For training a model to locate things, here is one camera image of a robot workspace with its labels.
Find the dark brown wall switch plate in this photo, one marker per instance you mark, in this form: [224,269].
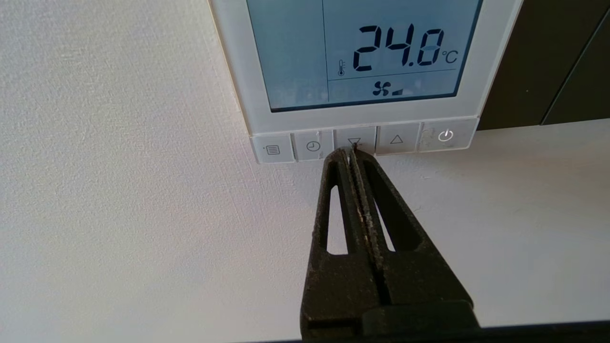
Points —
[538,71]

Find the white wall thermostat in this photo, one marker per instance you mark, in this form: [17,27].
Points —
[362,116]

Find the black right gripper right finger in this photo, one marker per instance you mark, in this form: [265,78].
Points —
[419,281]

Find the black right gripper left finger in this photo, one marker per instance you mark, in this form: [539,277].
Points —
[338,286]

